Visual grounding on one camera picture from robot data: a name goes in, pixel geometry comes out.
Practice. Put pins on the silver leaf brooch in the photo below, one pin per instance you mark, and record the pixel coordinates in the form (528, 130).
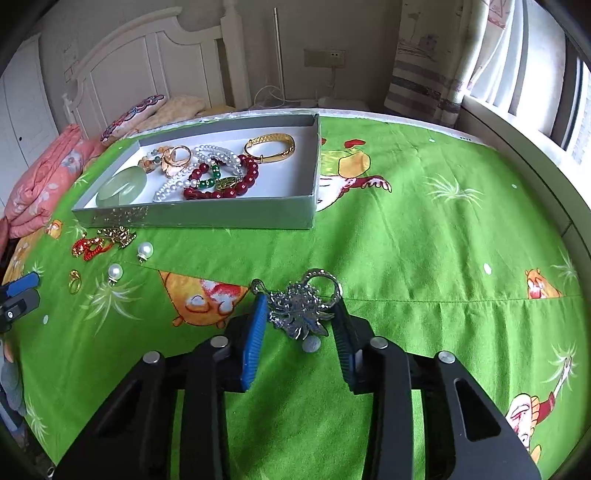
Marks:
(300, 309)

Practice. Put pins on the wall socket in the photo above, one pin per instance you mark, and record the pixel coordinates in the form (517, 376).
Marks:
(323, 57)

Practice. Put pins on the white pole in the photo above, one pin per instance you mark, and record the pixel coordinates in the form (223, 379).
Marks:
(278, 50)

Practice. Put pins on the gold bangle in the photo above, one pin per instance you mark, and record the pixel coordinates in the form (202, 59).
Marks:
(277, 157)

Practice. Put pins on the printed curtain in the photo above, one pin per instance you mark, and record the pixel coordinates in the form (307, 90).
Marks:
(429, 64)

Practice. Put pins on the beige pillow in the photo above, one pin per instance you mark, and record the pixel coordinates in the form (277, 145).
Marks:
(182, 106)

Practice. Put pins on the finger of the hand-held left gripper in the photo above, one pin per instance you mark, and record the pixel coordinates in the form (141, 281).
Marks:
(23, 282)
(18, 305)

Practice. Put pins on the pearl earring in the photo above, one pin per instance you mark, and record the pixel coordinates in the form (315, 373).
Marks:
(115, 271)
(146, 249)

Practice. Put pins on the embroidered pillow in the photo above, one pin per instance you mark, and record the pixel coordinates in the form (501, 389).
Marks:
(134, 115)

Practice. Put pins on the pale green jade disc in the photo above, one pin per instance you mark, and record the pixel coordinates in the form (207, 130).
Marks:
(122, 187)

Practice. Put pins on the sheer white curtain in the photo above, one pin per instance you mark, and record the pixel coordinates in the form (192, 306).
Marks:
(521, 64)

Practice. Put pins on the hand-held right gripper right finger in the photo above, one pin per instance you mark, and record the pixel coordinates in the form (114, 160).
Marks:
(344, 341)

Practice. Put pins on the white wardrobe door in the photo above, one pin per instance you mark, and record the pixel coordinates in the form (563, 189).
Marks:
(23, 124)

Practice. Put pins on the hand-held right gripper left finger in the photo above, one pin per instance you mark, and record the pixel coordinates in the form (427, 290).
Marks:
(254, 341)

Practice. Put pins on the white wooden headboard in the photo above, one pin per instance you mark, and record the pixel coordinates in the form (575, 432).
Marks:
(138, 60)

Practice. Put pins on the grey cardboard box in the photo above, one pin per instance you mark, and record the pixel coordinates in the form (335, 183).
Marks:
(286, 161)

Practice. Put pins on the red and gold charm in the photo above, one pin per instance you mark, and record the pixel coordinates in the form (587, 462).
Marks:
(92, 247)

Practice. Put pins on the pink floral quilt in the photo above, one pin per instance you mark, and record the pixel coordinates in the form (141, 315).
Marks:
(46, 184)

